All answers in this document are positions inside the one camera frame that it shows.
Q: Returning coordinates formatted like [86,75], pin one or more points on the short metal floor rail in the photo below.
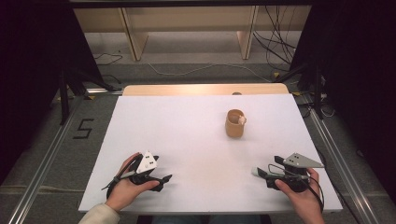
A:
[102,90]

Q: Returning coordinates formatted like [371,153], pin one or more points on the person's left hand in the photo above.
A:
[123,191]

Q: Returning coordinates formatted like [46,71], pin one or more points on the small pale pink object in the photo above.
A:
[241,119]

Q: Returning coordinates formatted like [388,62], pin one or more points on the tan cup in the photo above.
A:
[233,129]

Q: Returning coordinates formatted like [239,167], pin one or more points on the white table cover sheet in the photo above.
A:
[193,146]

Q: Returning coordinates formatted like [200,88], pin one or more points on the wooden table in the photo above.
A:
[186,89]

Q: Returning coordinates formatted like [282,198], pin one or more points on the black tripod stand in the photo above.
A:
[317,93]
[64,99]

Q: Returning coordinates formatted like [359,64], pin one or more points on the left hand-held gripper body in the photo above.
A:
[146,163]

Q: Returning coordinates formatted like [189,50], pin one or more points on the black curtain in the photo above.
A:
[31,62]
[358,77]

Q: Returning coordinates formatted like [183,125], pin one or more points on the person's right hand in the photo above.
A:
[306,200]

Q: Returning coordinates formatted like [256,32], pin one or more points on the small round brown object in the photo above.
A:
[237,93]

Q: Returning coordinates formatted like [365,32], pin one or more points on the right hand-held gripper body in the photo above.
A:
[299,179]

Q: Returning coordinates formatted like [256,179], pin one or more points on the light wooden desk frame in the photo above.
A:
[137,37]

